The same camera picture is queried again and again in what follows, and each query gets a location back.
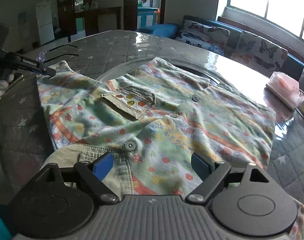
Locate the butterfly cushion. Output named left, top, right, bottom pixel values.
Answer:
left=231, top=31, right=288, bottom=77
left=175, top=20, right=230, bottom=56

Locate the blue sofa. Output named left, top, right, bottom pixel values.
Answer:
left=136, top=16, right=304, bottom=80

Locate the left butterfly cushion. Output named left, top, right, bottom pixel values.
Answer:
left=175, top=20, right=230, bottom=56

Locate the colourful patterned child's shirt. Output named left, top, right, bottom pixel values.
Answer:
left=36, top=56, right=304, bottom=240

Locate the dark wooden cabinet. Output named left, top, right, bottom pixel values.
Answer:
left=57, top=0, right=122, bottom=41

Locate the blue white small cabinet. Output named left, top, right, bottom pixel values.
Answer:
left=137, top=7, right=158, bottom=29

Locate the pink item in plastic bag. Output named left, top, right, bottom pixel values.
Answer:
left=266, top=72, right=304, bottom=110

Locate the white refrigerator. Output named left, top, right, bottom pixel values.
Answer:
left=35, top=0, right=55, bottom=46

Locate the right butterfly cushion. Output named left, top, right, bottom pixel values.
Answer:
left=231, top=31, right=288, bottom=77

